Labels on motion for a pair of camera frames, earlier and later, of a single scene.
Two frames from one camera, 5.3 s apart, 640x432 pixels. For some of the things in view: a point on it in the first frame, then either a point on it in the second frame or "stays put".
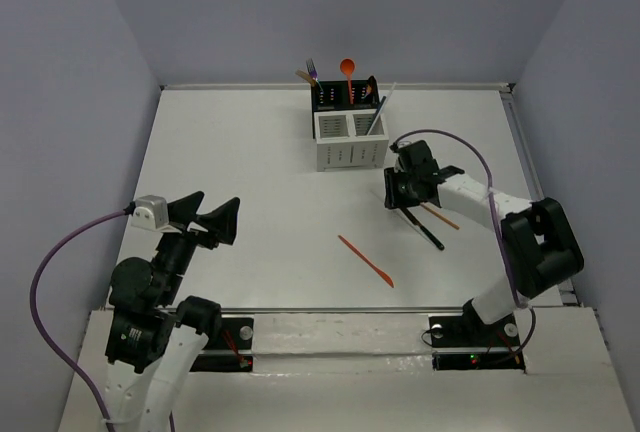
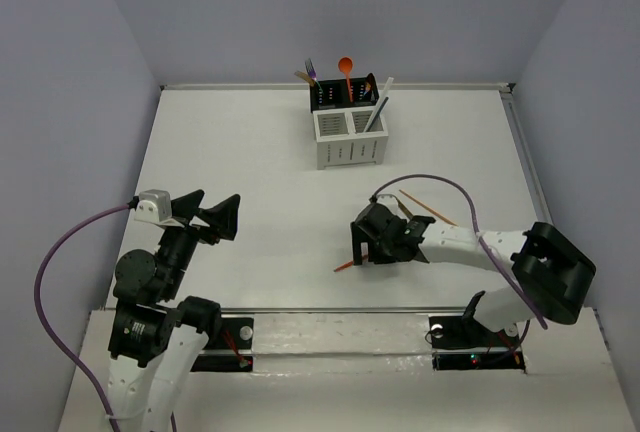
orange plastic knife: x=387 y=279 → x=344 y=266
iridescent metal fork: x=313 y=72 stays put
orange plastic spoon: x=348 y=67 stays put
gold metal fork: x=306 y=77 stays put
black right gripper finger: x=391 y=188 → x=358 y=236
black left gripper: x=195 y=231 stays put
